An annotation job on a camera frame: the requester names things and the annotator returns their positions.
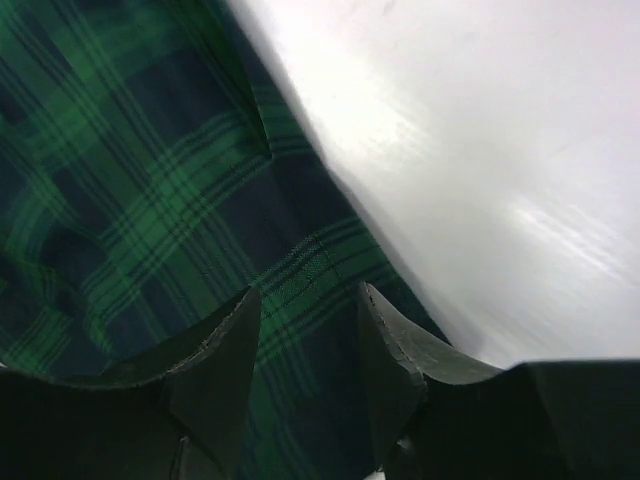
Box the green plaid skirt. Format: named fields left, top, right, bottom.
left=1, top=1, right=433, bottom=479

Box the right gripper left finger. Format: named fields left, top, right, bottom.
left=1, top=288, right=261, bottom=480

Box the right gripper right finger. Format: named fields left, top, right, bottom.
left=358, top=283, right=639, bottom=479

